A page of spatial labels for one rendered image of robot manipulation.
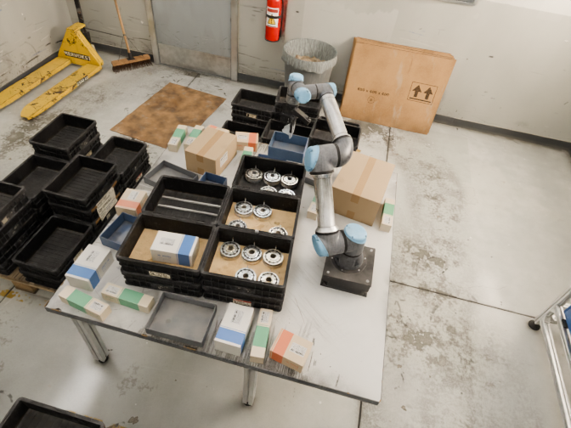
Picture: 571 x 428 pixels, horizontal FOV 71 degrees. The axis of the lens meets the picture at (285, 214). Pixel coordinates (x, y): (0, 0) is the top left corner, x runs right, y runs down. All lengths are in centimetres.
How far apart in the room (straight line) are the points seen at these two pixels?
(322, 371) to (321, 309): 31
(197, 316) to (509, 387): 205
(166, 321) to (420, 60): 360
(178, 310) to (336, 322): 77
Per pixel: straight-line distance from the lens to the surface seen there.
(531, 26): 477
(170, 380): 266
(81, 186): 306
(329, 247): 192
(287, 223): 220
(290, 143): 234
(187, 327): 199
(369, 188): 242
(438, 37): 467
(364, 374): 196
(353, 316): 208
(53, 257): 298
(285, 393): 261
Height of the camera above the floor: 245
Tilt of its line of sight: 46 degrees down
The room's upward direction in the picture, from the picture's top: 8 degrees clockwise
